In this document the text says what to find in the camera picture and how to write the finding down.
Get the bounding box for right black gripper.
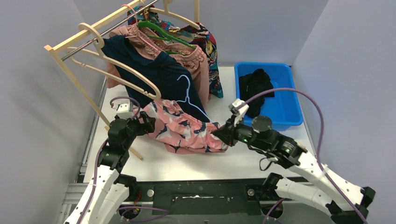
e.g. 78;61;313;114
213;113;269;151

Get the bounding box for pink shark print shorts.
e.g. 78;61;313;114
143;99;228;154

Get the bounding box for black mesh shorts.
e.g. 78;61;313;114
239;69;275;118

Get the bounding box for light blue wire hanger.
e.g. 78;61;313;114
176;75;212;123

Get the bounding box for beige wooden hanger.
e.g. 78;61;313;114
67;22;162;100

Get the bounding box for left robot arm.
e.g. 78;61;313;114
65;111;155;224

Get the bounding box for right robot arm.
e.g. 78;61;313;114
213;116;375;224

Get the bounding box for navy blue shorts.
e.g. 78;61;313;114
101;35;209;122

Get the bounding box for dusty pink shorts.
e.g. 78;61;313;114
109;24;210;107

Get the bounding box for green plastic hanger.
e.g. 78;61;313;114
137;21;196;49

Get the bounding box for colourful comic print shorts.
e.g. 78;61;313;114
128;11;224;98

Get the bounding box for beige hanger at back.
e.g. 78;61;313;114
149;0;200;29

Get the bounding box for blue plastic bin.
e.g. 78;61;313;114
234;62;304;131

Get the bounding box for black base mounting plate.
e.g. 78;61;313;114
122;178;279;216

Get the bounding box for metal hanging rod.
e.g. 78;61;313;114
62;0;158;61

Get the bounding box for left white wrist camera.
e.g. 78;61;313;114
114;100;134;119

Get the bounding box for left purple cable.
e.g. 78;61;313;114
75;96;141;224

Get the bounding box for purple cable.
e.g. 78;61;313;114
75;96;141;224
238;88;369;224

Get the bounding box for aluminium table frame rail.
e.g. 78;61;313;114
56;86;106;224

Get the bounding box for pink wire hanger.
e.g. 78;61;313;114
122;4;158;50

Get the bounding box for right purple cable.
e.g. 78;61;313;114
238;88;369;224

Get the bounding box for wooden clothes rack frame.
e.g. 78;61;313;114
43;0;201;161

